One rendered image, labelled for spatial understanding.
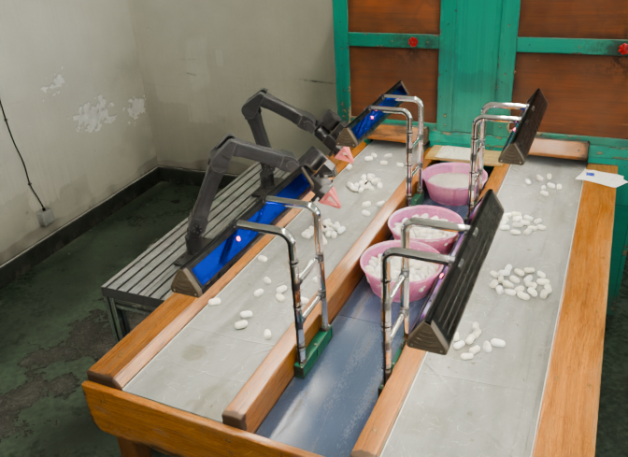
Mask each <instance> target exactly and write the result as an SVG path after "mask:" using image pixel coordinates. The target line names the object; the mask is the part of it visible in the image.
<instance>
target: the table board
mask: <svg viewBox="0 0 628 457"><path fill-rule="evenodd" d="M81 386H82V390H83V392H84V395H85V399H86V402H87V404H88V407H89V410H90V414H91V417H92V420H93V422H94V423H95V425H96V426H97V427H98V428H99V429H101V430H102V431H104V432H106V433H109V434H112V435H114V436H118V437H121V438H123V439H126V440H129V441H132V442H135V443H136V444H139V445H147V446H149V447H150V448H152V449H153V450H157V451H159V452H162V453H165V454H167V455H170V456H173V457H324V456H321V455H319V454H316V453H313V452H310V451H306V450H301V449H298V448H296V447H293V446H290V445H287V444H284V443H281V442H278V441H275V440H272V439H269V438H266V437H263V436H258V435H256V434H253V433H250V432H247V431H243V430H240V429H237V428H235V427H232V426H229V425H226V424H223V423H220V422H217V421H212V420H209V419H206V418H203V417H200V416H197V415H194V414H192V413H189V412H186V411H182V410H179V409H176V408H173V407H169V406H166V405H163V404H160V403H157V402H154V401H150V400H148V399H145V398H142V397H139V396H136V395H133V394H130V393H126V392H123V391H119V390H116V389H113V388H110V387H108V386H105V385H102V384H99V383H96V382H93V381H90V380H87V379H86V380H85V381H84V382H83V383H82V384H81Z"/></svg>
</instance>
